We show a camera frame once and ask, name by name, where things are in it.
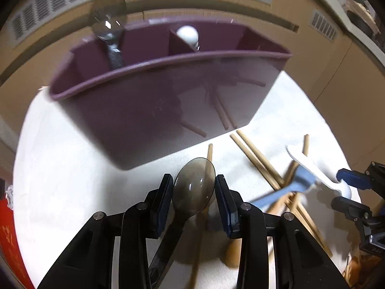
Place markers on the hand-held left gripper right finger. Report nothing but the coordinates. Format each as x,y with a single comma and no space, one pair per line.
224,210

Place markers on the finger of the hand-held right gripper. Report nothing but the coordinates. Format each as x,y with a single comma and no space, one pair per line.
349,207
352,178

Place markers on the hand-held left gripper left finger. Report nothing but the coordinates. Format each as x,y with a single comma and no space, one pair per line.
165,207

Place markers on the grey translucent plastic spoon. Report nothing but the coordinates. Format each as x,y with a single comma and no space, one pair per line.
108,27
192,186

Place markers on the brown wooden spoon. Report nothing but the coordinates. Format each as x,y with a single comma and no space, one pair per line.
233,256

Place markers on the white plastic spoon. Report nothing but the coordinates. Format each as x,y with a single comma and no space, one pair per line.
187,34
306,165

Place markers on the blue plastic spoon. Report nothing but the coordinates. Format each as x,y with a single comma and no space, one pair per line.
297,182

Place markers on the purple utensil holder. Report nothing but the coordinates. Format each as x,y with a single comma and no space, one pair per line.
150,111

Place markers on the orange brown cloth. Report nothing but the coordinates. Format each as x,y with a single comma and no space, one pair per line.
364,271

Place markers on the white table cloth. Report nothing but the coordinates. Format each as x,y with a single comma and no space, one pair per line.
75,171

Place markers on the small grey vent grille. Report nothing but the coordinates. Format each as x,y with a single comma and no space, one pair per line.
324,25

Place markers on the red cloth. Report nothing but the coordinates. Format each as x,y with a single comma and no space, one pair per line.
12,240

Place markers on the dark round pot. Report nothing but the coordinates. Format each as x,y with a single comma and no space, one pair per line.
362,15

